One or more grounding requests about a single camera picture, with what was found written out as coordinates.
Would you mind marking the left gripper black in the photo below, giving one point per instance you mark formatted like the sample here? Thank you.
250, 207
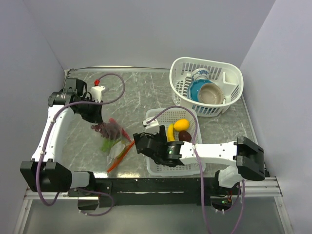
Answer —
96, 117

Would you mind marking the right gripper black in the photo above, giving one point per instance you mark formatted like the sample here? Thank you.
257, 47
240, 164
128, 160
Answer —
162, 135

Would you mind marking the yellow fake banana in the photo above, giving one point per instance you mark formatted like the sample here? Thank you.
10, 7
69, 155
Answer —
170, 133

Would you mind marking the dark red fake plum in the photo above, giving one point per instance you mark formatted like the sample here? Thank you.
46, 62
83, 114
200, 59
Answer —
184, 136

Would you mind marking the white perforated rectangular basket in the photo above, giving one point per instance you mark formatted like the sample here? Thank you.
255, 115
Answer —
168, 117

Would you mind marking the yellow fake lemon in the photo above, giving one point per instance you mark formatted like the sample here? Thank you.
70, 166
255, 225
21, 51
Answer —
181, 125

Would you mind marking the clear zip top bag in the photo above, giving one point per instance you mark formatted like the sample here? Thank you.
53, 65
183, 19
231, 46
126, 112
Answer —
117, 153

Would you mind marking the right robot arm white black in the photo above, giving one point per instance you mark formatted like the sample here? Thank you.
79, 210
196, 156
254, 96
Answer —
243, 158

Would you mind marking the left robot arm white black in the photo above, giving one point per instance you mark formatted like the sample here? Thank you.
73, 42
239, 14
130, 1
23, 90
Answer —
45, 168

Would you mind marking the red fake pepper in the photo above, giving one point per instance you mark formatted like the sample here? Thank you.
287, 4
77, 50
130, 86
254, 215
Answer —
123, 132

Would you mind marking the purple fake grapes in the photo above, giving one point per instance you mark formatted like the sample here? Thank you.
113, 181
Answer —
108, 130

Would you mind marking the green fake lettuce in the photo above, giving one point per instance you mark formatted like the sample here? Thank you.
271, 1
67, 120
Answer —
108, 144

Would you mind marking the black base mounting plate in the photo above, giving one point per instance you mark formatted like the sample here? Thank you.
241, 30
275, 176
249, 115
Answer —
158, 199

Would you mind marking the teal bowl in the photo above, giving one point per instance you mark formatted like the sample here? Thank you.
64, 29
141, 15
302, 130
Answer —
194, 87

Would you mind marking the beige bowl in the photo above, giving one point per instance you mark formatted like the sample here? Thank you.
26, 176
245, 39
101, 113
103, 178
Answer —
210, 93

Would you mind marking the white oval dish rack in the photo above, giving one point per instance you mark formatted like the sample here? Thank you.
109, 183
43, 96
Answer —
226, 76

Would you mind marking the blue white porcelain cup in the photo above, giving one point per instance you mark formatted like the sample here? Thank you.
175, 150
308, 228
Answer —
200, 73

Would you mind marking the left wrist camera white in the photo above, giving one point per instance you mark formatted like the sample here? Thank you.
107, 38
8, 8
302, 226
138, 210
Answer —
97, 93

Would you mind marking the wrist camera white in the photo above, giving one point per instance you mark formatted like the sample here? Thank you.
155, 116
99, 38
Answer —
97, 93
151, 127

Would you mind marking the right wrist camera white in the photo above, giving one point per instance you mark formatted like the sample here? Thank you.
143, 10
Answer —
151, 127

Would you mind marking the aluminium frame rail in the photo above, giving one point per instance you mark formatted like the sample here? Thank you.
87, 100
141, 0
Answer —
263, 187

